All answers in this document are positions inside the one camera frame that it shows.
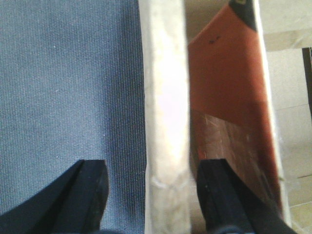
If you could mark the orange snack bag in box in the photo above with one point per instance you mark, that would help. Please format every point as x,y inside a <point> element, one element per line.
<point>230,102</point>

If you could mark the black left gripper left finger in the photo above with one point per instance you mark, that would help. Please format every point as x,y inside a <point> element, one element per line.
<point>74,203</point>

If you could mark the dark blue fabric mat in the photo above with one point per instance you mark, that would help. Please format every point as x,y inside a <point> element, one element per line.
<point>71,87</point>

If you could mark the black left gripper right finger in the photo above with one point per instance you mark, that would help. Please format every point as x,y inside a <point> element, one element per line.
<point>229,206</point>

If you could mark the brown cardboard box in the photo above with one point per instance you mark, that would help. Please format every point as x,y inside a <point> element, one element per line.
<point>167,28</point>

